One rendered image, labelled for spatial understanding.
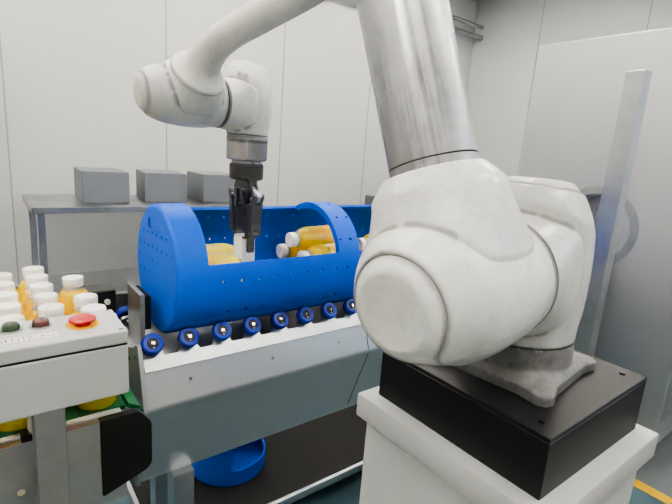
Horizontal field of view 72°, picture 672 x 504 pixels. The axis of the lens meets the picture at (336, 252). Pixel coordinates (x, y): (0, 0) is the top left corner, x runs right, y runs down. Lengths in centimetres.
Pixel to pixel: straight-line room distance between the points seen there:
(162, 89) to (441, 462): 75
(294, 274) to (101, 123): 340
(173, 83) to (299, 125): 415
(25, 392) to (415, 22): 65
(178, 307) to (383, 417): 47
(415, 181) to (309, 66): 470
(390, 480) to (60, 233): 383
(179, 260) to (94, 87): 345
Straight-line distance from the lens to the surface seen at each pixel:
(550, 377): 69
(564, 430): 63
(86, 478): 97
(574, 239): 63
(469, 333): 44
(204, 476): 193
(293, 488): 192
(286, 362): 116
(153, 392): 104
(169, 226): 98
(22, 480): 95
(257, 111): 102
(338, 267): 115
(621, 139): 186
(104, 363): 75
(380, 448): 79
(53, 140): 427
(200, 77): 92
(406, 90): 51
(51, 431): 82
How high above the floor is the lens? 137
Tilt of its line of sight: 12 degrees down
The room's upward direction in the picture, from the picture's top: 4 degrees clockwise
